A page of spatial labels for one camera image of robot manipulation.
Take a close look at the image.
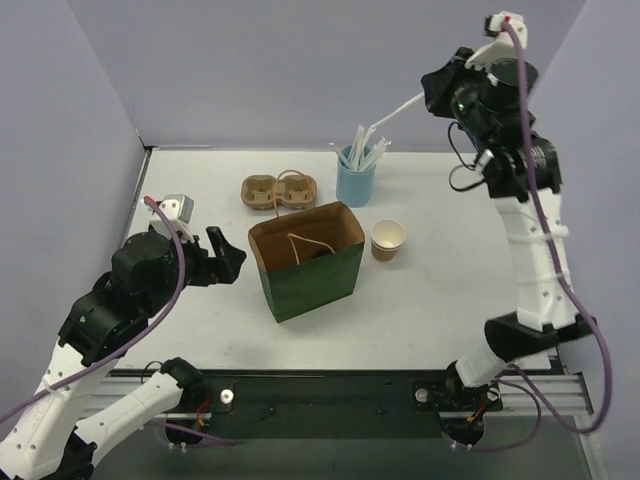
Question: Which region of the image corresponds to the blue straw holder cup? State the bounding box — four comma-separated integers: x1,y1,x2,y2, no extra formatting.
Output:
336,156,376,208

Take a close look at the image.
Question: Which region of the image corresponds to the black plastic cup lid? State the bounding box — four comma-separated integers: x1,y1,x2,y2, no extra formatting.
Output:
312,248,333,259

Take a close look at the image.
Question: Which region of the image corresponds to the green paper bag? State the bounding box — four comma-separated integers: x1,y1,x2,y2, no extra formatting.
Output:
248,198,366,323

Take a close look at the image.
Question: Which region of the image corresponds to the white straw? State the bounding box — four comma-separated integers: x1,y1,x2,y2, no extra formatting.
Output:
359,138,391,172
356,126,375,171
370,92,425,129
348,125,365,171

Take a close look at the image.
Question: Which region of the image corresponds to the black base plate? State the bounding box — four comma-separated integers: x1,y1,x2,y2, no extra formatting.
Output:
170,370,502,444

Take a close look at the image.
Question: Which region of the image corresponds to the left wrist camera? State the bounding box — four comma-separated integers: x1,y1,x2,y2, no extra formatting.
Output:
149,194,195,243

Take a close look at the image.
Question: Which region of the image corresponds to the brown paper cup stack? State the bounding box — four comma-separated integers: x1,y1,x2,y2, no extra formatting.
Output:
371,219,406,262

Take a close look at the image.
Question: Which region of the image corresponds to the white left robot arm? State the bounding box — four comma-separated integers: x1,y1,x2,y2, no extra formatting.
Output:
1,227,247,479

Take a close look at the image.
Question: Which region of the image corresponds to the aluminium table rail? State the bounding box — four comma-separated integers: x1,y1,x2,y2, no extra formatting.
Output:
82,147,154,374

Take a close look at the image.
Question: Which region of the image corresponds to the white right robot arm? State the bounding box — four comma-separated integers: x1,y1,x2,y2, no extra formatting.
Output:
421,47,592,408

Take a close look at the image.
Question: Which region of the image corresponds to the brown cardboard cup carrier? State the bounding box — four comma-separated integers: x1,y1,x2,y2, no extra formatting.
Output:
240,170,317,210

